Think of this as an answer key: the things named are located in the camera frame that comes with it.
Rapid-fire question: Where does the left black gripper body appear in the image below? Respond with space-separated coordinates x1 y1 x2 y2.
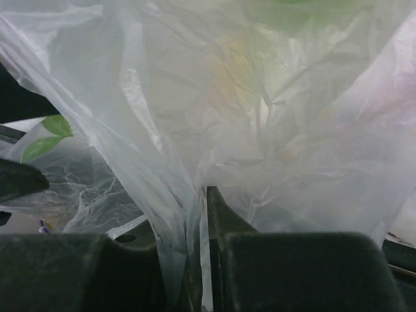
1 66 62 228

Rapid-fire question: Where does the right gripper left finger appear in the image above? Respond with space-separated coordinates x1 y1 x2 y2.
0 214 196 312

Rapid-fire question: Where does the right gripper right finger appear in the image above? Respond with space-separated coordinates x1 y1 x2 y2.
207 187 407 311

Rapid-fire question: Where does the translucent white plastic bag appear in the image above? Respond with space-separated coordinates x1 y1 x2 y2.
1 1 415 308

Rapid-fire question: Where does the green fake fruit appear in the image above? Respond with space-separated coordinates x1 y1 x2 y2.
246 1 358 34

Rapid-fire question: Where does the black metal base rail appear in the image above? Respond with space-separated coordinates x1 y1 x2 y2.
382 240 415 285

